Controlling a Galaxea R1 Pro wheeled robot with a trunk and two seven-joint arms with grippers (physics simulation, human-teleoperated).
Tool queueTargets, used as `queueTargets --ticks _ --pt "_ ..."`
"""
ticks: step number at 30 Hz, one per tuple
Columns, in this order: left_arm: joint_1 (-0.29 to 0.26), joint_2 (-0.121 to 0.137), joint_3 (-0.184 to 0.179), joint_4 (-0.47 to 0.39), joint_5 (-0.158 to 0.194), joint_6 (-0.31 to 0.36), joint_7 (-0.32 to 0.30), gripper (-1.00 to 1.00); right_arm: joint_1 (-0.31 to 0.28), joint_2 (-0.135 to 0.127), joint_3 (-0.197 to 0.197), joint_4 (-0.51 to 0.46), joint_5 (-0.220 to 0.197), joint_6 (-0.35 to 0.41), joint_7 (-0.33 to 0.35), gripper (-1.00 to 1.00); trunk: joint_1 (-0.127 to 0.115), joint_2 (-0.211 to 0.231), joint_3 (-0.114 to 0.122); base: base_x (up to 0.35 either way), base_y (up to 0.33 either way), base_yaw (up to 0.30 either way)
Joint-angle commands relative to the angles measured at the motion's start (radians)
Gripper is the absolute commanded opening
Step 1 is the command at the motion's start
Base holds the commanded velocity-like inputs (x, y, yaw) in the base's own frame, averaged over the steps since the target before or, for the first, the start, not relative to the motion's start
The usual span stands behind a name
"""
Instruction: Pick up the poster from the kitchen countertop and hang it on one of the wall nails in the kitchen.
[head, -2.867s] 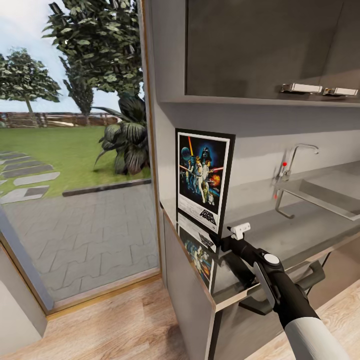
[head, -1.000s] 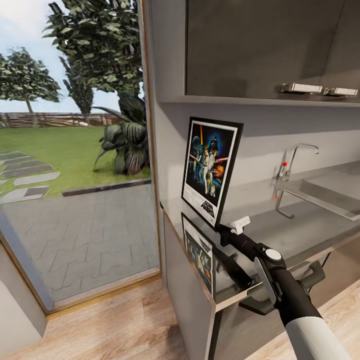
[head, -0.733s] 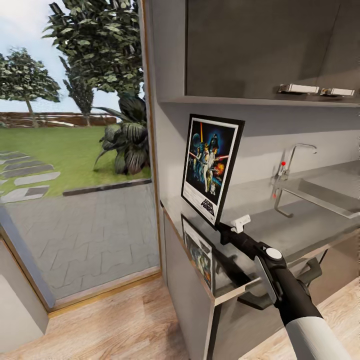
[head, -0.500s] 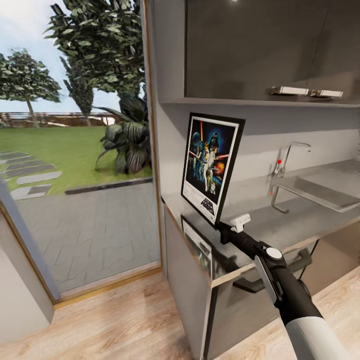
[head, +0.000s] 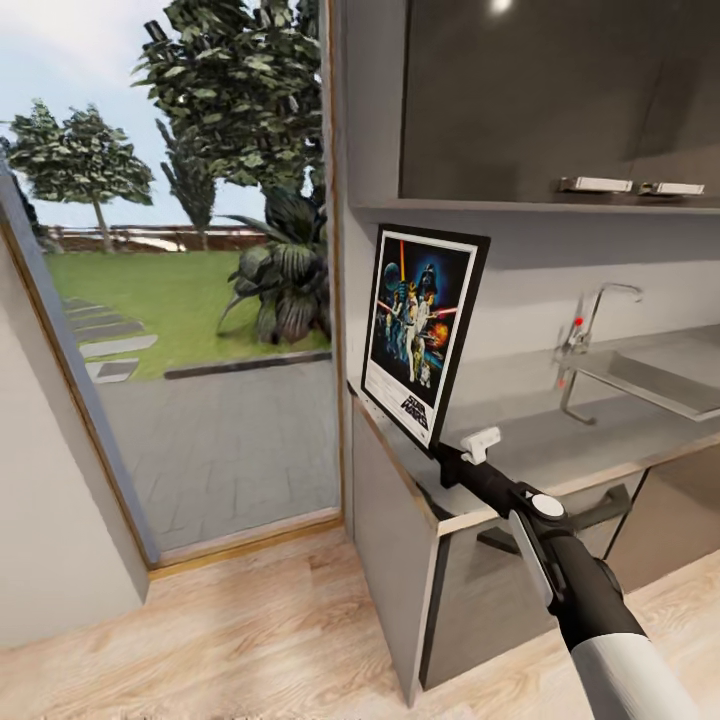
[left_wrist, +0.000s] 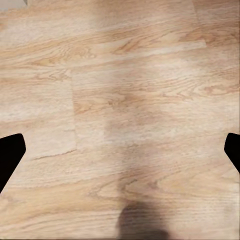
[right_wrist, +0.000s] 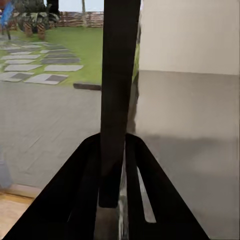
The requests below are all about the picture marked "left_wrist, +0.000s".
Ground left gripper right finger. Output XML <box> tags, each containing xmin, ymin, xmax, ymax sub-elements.
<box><xmin>224</xmin><ymin>132</ymin><xmax>240</xmax><ymax>173</ymax></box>

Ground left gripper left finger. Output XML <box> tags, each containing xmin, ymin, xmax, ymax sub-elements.
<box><xmin>0</xmin><ymin>133</ymin><xmax>26</xmax><ymax>193</ymax></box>

